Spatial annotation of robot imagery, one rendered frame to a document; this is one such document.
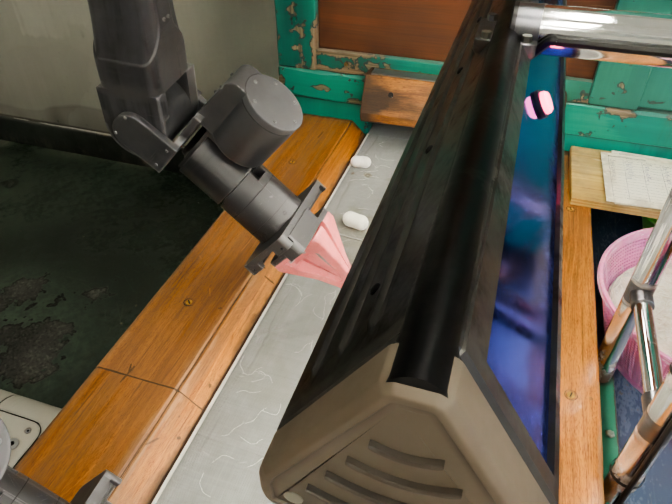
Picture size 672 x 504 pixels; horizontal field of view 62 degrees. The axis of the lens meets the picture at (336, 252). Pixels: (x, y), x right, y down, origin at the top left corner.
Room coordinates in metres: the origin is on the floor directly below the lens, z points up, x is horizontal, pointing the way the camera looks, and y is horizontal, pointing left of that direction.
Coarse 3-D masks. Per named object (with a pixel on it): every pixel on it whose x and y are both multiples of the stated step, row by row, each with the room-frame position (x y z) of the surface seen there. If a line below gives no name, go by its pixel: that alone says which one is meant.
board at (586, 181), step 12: (576, 156) 0.73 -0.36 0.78; (588, 156) 0.73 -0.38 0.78; (600, 156) 0.73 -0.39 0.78; (576, 168) 0.70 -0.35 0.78; (588, 168) 0.70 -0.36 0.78; (600, 168) 0.70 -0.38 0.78; (576, 180) 0.67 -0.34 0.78; (588, 180) 0.67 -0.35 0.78; (600, 180) 0.67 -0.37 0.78; (576, 192) 0.64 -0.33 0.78; (588, 192) 0.64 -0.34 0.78; (600, 192) 0.64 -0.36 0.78; (576, 204) 0.62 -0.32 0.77; (588, 204) 0.62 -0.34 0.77; (600, 204) 0.61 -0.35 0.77; (612, 204) 0.61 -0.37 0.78; (648, 216) 0.59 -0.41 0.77
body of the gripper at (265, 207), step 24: (264, 168) 0.46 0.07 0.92; (240, 192) 0.43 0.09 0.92; (264, 192) 0.43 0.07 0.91; (288, 192) 0.45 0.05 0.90; (312, 192) 0.46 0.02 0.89; (240, 216) 0.42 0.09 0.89; (264, 216) 0.42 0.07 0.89; (288, 216) 0.42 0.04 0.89; (264, 240) 0.42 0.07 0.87; (288, 240) 0.39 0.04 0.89
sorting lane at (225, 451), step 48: (384, 144) 0.84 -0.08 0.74; (336, 192) 0.69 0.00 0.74; (384, 192) 0.69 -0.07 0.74; (288, 288) 0.49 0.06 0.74; (336, 288) 0.49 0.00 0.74; (288, 336) 0.41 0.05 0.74; (240, 384) 0.35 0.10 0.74; (288, 384) 0.35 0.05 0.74; (240, 432) 0.29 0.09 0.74; (192, 480) 0.25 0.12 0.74; (240, 480) 0.25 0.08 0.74
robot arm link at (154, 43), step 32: (96, 0) 0.44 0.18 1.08; (128, 0) 0.44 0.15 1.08; (160, 0) 0.45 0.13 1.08; (96, 32) 0.45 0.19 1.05; (128, 32) 0.44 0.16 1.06; (160, 32) 0.45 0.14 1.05; (96, 64) 0.44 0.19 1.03; (128, 64) 0.43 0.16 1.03; (160, 64) 0.44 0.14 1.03; (192, 64) 0.49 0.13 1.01; (128, 96) 0.44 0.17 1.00; (160, 96) 0.44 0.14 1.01; (192, 96) 0.49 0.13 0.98; (160, 128) 0.43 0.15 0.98
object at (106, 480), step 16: (0, 480) 0.18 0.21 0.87; (16, 480) 0.18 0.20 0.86; (32, 480) 0.19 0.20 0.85; (96, 480) 0.20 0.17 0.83; (112, 480) 0.19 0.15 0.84; (0, 496) 0.17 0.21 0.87; (16, 496) 0.17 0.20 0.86; (32, 496) 0.17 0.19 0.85; (48, 496) 0.18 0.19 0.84; (80, 496) 0.19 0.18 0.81; (96, 496) 0.18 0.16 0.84
